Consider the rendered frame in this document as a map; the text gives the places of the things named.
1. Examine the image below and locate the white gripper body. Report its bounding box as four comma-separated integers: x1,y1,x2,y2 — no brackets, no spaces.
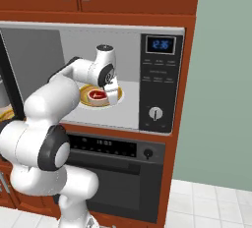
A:
104,80,120,107

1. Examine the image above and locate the white microwave turntable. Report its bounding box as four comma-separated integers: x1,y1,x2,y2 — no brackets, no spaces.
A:
77,84,126,110

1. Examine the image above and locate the red steak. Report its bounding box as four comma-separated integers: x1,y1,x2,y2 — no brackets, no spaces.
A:
87,88,109,102

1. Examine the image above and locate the orange plate with brown rim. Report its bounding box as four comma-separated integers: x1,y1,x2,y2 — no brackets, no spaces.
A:
79,84,123,108

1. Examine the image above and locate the grey microwave oven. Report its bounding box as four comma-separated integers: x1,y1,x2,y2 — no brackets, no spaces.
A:
0,21,186,138

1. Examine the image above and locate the black microwave door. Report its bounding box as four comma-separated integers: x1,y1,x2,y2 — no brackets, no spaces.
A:
0,29,27,122

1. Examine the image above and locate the tan plate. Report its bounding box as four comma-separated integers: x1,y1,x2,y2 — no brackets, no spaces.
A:
0,107,16,124

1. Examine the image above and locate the black oven knob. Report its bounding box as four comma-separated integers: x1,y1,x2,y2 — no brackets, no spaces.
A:
143,147,155,160

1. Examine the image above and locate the black built-in oven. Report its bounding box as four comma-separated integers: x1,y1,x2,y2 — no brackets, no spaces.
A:
53,131,167,225

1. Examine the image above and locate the black oven door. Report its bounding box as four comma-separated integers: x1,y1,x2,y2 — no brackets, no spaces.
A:
53,157,164,224

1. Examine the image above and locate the brown base cabinet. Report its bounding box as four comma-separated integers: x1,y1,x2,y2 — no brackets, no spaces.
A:
0,159,53,216

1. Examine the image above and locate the brown tall cabinet frame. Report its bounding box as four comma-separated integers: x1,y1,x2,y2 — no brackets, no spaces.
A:
0,0,203,228

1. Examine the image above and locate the grey cabinet handle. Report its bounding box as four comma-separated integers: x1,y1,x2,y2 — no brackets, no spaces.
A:
0,172,11,195

